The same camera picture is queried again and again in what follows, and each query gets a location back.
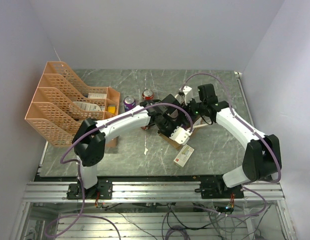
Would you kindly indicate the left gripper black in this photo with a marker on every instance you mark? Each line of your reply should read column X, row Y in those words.
column 176, row 125

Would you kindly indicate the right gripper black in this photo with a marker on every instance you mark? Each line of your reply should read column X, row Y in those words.
column 187, row 106

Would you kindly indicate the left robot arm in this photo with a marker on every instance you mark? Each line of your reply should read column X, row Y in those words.
column 88, row 144

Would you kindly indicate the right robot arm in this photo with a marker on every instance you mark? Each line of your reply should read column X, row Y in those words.
column 262, row 156

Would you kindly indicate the red cola can back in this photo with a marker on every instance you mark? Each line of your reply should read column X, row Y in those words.
column 147, row 94

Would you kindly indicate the small white cardboard box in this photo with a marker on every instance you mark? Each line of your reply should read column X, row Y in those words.
column 183, row 156

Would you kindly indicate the purple Fanta can left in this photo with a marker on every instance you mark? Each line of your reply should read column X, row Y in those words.
column 129, row 103

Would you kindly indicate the yellow item in organizer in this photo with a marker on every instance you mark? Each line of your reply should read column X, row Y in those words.
column 112, row 109

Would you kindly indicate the white papers in organizer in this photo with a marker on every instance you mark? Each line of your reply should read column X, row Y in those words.
column 92, row 107

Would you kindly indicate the orange plastic desk organizer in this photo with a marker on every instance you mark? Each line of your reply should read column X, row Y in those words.
column 52, row 112

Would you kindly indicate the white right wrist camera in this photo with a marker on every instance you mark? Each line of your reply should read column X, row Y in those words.
column 187, row 93

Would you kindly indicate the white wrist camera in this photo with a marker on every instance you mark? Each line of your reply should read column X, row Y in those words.
column 187, row 93
column 180, row 136

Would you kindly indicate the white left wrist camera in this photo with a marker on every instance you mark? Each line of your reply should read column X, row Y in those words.
column 180, row 136

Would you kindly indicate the aluminium corner rail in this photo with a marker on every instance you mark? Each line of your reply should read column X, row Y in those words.
column 238, row 76

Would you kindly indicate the aluminium mounting rail frame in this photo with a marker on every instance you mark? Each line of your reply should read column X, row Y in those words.
column 151, row 190

